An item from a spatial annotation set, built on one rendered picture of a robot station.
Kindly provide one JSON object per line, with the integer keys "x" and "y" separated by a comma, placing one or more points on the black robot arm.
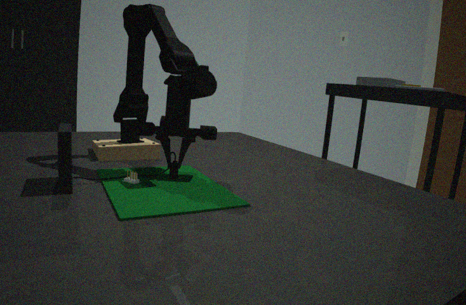
{"x": 175, "y": 58}

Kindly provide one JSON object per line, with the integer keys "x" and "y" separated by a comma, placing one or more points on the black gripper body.
{"x": 177, "y": 117}

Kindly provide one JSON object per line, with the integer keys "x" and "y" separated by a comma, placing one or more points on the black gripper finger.
{"x": 184, "y": 146}
{"x": 165, "y": 142}

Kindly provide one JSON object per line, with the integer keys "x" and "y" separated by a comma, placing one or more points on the green circuit board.
{"x": 140, "y": 197}

